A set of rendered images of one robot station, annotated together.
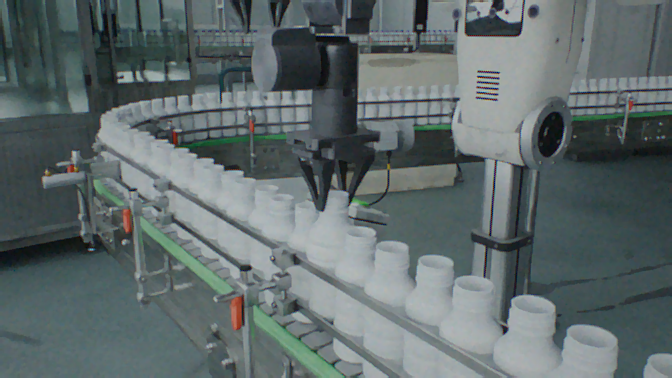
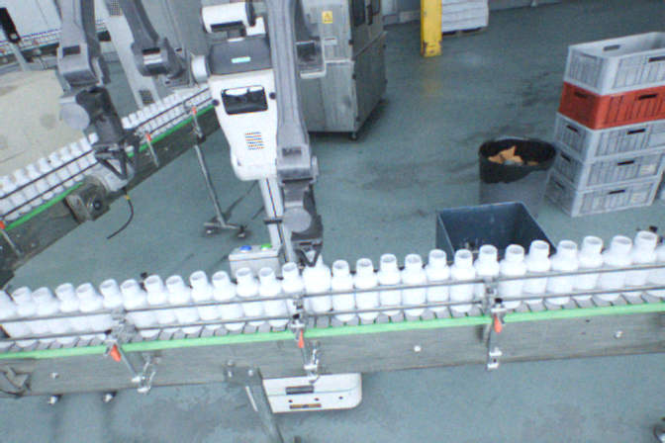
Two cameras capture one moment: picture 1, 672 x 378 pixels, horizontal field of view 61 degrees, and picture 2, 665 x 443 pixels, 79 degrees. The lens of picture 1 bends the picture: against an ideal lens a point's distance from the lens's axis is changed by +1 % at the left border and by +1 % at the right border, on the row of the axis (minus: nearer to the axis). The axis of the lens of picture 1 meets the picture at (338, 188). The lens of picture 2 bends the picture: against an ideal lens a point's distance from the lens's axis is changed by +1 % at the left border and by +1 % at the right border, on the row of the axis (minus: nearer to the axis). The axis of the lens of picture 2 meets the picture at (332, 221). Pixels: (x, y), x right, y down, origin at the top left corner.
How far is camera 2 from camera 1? 67 cm
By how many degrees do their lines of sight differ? 47
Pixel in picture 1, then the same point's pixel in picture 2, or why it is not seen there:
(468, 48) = (233, 122)
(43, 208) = not seen: outside the picture
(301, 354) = (326, 332)
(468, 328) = (419, 275)
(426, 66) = (26, 88)
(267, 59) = (300, 216)
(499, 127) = (270, 161)
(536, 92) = not seen: hidden behind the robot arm
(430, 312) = (397, 278)
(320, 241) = (321, 280)
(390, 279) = (370, 276)
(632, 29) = (156, 16)
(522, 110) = not seen: hidden behind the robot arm
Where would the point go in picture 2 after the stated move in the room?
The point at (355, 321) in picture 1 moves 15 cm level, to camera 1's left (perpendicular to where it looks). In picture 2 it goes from (351, 302) to (314, 343)
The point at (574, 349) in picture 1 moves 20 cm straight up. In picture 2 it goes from (464, 261) to (469, 185)
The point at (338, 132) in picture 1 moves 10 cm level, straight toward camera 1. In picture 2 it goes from (317, 227) to (353, 239)
